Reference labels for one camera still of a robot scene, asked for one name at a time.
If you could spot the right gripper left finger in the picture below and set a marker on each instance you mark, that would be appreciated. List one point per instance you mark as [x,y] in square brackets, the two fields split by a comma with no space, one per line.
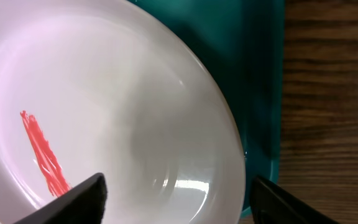
[83,204]

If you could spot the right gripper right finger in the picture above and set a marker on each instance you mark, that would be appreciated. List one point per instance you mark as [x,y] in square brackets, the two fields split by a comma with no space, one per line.
[270,204]

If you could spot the white plate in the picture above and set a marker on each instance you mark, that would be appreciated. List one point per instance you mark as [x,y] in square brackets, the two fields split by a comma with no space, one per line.
[102,86]

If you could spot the teal plastic serving tray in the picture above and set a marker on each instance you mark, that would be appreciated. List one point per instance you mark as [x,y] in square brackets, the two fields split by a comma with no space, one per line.
[240,43]

